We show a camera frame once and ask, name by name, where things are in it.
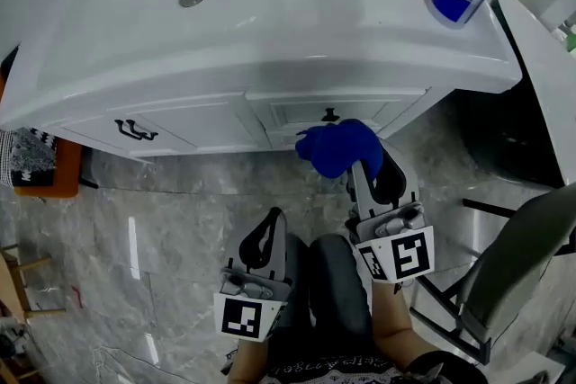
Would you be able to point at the person's left forearm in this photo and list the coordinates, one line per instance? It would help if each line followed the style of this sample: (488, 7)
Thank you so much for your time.
(252, 362)

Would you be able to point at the white vanity cabinet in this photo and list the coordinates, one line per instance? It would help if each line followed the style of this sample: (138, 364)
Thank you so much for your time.
(434, 99)

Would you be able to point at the blue cloth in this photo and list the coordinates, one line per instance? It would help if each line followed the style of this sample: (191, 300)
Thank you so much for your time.
(337, 148)

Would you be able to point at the white drawer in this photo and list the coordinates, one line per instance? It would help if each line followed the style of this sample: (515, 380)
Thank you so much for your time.
(382, 108)
(283, 139)

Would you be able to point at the red floor tape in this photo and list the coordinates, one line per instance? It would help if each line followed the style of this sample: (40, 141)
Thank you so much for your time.
(77, 297)

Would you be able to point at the person's right forearm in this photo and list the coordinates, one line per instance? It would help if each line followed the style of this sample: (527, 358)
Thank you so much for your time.
(396, 328)

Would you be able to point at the black drawer knob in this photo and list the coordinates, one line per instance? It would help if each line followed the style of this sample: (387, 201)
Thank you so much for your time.
(330, 116)

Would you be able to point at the person's black printed top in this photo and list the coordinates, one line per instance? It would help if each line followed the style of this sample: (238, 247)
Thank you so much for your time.
(324, 366)

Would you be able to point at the orange sofa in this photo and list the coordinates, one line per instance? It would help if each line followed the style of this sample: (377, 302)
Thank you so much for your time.
(67, 171)

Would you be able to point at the black white patterned cushion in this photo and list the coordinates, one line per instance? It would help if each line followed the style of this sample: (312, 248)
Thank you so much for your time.
(27, 157)

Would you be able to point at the wooden stool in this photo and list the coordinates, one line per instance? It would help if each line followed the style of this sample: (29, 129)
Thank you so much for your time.
(9, 283)

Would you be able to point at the white cabinet door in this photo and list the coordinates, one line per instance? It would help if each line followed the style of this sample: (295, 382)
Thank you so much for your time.
(202, 121)
(90, 135)

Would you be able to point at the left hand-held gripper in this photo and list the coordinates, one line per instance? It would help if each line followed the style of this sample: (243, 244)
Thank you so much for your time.
(240, 317)

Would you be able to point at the green bottle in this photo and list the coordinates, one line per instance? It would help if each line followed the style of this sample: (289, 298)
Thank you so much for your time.
(570, 41)

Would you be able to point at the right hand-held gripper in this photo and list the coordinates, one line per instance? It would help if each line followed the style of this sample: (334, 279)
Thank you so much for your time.
(411, 256)

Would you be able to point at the person's dark trousers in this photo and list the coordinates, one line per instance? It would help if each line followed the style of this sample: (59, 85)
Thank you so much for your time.
(337, 283)

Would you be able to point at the grey chair black legs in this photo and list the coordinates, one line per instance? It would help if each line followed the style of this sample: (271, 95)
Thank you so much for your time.
(517, 265)

